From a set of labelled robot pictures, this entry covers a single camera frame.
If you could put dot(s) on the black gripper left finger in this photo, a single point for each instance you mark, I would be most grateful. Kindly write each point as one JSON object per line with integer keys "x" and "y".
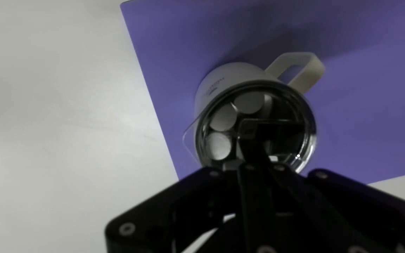
{"x": 188, "y": 201}

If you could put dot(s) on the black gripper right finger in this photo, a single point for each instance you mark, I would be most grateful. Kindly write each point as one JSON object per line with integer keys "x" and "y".
{"x": 333, "y": 211}

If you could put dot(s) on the black sliding lid tab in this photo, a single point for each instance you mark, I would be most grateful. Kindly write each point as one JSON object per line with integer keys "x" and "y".
{"x": 284, "y": 134}

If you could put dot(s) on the purple rectangular mat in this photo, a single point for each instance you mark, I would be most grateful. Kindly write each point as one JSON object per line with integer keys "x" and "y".
{"x": 371, "y": 117}

